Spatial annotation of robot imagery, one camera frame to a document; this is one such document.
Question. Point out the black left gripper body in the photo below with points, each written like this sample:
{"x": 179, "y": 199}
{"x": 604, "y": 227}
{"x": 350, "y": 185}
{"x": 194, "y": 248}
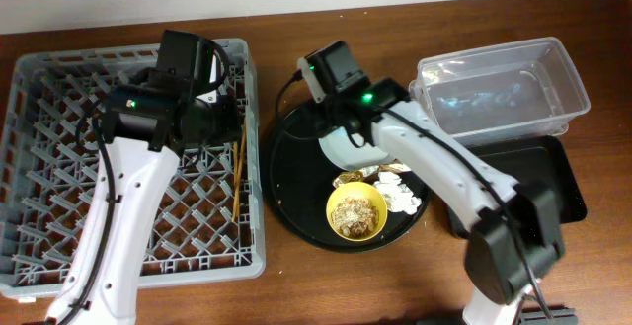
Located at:
{"x": 223, "y": 121}

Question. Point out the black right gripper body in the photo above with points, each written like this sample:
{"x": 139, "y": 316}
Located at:
{"x": 325, "y": 123}

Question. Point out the wooden chopstick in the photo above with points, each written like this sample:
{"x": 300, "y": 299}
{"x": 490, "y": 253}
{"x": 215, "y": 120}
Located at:
{"x": 235, "y": 181}
{"x": 242, "y": 152}

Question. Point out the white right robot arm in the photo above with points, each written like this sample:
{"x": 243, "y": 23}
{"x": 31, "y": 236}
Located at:
{"x": 514, "y": 229}

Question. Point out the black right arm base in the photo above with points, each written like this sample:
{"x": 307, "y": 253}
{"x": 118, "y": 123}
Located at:
{"x": 561, "y": 315}

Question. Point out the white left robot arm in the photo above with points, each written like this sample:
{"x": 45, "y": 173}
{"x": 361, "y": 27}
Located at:
{"x": 142, "y": 129}

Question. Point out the grey plastic dishwasher rack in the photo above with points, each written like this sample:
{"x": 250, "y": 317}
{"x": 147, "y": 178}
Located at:
{"x": 47, "y": 182}

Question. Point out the white round plate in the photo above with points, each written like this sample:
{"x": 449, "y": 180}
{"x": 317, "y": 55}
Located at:
{"x": 338, "y": 148}

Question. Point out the round black tray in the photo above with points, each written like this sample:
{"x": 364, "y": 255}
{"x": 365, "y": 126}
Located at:
{"x": 298, "y": 179}

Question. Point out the gold snack wrapper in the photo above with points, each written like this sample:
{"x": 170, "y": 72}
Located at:
{"x": 366, "y": 173}

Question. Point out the yellow bowl with food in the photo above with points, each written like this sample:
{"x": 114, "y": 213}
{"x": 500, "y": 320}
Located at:
{"x": 356, "y": 211}

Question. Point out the crumpled white tissue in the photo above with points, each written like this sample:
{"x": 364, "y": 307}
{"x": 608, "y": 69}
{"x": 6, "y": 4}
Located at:
{"x": 399, "y": 197}

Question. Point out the clear plastic bin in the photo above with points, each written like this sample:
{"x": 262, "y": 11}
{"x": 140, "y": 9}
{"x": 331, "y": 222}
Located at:
{"x": 508, "y": 91}

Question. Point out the black rectangular tray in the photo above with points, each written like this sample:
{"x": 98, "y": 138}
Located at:
{"x": 538, "y": 159}

